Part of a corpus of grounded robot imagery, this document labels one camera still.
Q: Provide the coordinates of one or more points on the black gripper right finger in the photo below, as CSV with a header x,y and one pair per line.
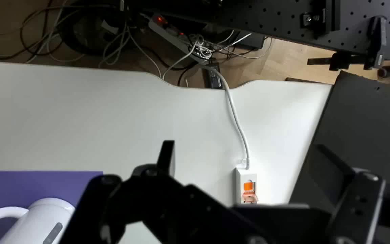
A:
x,y
338,163

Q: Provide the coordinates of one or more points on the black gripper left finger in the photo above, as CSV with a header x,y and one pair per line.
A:
x,y
166,156

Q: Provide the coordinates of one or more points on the white power strip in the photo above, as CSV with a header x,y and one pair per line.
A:
x,y
246,184

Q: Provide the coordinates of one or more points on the black power adapter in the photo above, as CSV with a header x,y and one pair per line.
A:
x,y
213,76

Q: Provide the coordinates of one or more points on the grey power strip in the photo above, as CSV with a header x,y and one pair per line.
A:
x,y
177,38

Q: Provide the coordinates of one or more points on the purple mat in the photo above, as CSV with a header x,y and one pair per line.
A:
x,y
28,184

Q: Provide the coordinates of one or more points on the white electric kettle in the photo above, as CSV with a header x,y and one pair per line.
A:
x,y
37,224

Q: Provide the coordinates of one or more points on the black perforated breadboard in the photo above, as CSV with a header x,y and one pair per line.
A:
x,y
272,18

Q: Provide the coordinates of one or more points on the black clamp mount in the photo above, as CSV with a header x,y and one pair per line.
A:
x,y
376,41

